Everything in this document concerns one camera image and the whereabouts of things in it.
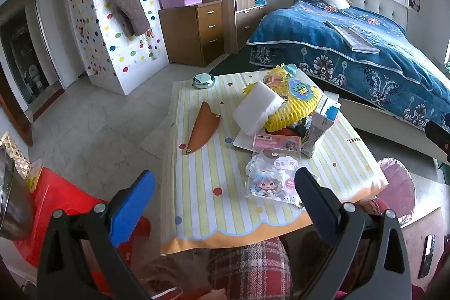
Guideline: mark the white toilet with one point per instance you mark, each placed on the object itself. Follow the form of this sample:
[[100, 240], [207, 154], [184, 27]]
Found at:
[[35, 75]]

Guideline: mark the brown wooden furniture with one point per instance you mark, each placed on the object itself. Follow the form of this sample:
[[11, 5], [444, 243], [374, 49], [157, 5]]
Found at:
[[443, 233]]

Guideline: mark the yellow foam fruit net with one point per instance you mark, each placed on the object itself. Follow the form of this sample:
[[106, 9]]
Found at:
[[291, 113]]

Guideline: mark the colourful snack packet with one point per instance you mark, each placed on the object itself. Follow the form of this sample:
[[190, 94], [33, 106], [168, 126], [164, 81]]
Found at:
[[302, 89]]

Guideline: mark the gold patterned box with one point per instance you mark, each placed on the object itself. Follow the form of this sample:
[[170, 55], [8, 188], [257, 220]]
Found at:
[[17, 159]]

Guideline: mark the doll figure packet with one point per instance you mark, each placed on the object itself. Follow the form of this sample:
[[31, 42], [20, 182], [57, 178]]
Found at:
[[270, 180]]

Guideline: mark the white and blue carton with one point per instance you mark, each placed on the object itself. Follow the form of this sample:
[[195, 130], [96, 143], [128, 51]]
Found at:
[[323, 120]]

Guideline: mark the grey door frame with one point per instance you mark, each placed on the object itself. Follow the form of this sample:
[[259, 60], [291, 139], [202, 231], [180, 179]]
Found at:
[[47, 40]]

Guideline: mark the folded grey cloth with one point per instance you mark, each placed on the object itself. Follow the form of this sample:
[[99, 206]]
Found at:
[[355, 38]]

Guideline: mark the dark green rug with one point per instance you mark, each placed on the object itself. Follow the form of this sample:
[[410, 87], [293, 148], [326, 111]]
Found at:
[[232, 64]]

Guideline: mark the dark flat device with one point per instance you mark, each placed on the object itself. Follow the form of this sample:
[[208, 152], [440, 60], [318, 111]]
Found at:
[[427, 256]]

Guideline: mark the metal bowl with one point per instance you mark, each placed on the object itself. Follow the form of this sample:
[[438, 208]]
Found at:
[[14, 201]]

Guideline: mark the red plastic stool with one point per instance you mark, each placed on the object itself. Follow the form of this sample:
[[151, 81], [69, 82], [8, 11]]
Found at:
[[63, 191]]

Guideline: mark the striped dotted tablecloth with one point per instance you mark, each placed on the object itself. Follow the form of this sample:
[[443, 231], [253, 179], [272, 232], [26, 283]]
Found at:
[[211, 173]]

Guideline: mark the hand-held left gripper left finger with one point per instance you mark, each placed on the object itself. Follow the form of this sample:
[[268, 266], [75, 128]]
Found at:
[[133, 205]]

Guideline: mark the white dotted cabinet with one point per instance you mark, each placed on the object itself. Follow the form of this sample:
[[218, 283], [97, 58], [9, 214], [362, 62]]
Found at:
[[116, 54]]

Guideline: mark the green round tin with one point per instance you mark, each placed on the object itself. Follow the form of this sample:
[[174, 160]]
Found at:
[[204, 81]]

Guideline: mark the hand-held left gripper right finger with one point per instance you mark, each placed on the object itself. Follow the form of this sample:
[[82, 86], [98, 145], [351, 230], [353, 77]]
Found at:
[[316, 208]]

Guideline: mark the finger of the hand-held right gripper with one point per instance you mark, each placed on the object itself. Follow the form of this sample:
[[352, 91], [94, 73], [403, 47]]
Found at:
[[437, 140]]

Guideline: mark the pink trash bin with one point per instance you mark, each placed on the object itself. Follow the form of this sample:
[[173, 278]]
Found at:
[[397, 187]]

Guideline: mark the wooden drawer cabinet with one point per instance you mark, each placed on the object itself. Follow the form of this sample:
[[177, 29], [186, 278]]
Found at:
[[207, 33]]

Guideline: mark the blue floral blanket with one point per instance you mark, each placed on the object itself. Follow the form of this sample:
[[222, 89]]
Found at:
[[386, 57]]

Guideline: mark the white foam block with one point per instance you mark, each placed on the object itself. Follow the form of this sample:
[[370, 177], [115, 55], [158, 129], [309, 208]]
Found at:
[[256, 108]]

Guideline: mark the pink card packet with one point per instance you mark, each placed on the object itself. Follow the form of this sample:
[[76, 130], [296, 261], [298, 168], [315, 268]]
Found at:
[[277, 144]]

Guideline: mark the brown leather sheath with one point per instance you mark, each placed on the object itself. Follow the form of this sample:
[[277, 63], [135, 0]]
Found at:
[[202, 131]]

